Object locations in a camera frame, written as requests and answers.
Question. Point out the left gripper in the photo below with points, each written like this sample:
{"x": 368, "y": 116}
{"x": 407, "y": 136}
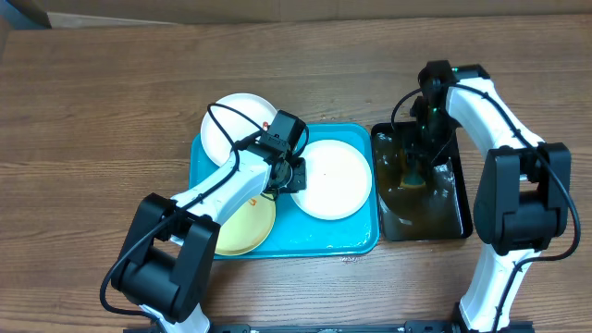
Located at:
{"x": 301, "y": 182}

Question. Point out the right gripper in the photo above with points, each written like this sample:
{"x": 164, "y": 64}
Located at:
{"x": 423, "y": 156}

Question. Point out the green yellow sponge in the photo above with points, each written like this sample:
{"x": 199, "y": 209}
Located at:
{"x": 411, "y": 174}

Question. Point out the white plate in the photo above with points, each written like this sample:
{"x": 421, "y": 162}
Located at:
{"x": 338, "y": 180}
{"x": 256, "y": 108}

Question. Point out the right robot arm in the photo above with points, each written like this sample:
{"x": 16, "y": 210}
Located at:
{"x": 522, "y": 202}

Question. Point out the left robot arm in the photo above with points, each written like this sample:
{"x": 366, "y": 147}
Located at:
{"x": 164, "y": 264}

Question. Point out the teal plastic tray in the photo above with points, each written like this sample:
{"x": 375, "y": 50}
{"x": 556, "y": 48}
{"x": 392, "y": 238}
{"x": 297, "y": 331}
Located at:
{"x": 296, "y": 234}

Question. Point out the black water basin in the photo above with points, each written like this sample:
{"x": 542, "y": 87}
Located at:
{"x": 438, "y": 209}

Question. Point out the yellow-green plate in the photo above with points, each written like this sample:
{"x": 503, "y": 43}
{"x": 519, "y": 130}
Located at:
{"x": 247, "y": 228}

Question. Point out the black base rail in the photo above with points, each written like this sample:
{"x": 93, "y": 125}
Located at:
{"x": 408, "y": 327}

